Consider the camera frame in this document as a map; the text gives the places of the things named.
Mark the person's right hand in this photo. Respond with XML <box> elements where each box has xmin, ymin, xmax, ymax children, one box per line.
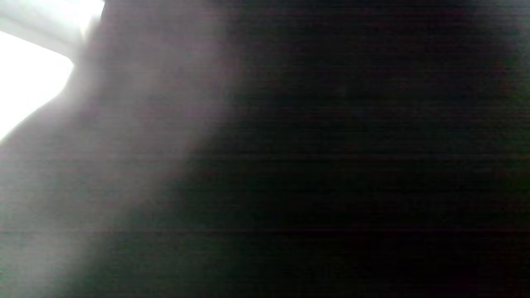
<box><xmin>0</xmin><ymin>0</ymin><xmax>530</xmax><ymax>298</ymax></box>

